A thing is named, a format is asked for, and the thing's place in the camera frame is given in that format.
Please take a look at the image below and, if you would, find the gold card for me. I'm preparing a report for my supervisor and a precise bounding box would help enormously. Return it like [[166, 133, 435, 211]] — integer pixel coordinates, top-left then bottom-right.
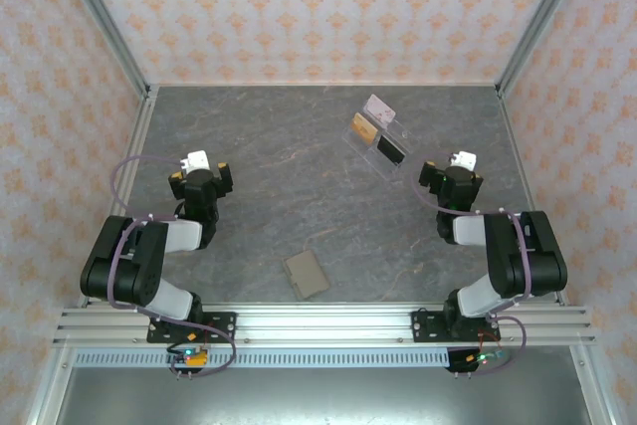
[[350, 113, 382, 145]]

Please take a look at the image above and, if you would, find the slotted grey cable duct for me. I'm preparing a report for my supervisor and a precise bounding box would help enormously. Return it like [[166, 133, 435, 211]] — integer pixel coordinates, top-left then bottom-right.
[[73, 349, 502, 369]]

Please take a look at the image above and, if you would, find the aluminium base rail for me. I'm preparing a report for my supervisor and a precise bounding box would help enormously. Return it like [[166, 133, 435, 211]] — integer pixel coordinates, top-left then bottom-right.
[[52, 302, 598, 347]]

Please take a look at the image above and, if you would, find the aluminium frame post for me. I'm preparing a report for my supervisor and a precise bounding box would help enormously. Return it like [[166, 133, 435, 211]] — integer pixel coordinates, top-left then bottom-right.
[[49, 0, 153, 101], [496, 0, 596, 99]]

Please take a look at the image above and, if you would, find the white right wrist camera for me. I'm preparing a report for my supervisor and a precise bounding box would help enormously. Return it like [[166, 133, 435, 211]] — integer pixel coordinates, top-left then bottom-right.
[[449, 149, 479, 172]]

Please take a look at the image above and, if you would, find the controller circuit board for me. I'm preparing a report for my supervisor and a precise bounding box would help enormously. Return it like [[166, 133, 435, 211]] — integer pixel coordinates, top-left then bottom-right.
[[166, 346, 211, 372], [447, 346, 510, 375]]

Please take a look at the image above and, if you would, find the clear acrylic card stand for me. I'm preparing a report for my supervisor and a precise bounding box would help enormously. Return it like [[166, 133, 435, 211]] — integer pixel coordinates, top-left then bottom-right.
[[342, 94, 417, 182]]

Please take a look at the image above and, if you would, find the aluminium side rail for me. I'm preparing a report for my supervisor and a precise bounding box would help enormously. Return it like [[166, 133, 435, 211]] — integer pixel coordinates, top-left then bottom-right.
[[27, 86, 160, 425], [497, 89, 616, 425]]

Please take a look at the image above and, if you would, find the black card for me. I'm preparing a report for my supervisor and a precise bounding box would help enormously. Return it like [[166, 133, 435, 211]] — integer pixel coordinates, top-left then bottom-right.
[[376, 136, 406, 168]]

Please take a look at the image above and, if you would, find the pink dotted card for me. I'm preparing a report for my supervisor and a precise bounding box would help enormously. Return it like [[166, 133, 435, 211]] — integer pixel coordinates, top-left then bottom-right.
[[364, 94, 398, 127]]

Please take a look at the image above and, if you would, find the grey metal sheet panel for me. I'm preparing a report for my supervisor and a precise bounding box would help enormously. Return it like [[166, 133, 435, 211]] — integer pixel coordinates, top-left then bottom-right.
[[49, 365, 596, 425]]

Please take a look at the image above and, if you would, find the taupe leather card holder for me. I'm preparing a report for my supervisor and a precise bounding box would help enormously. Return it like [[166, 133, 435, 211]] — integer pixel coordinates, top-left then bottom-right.
[[282, 249, 331, 303]]

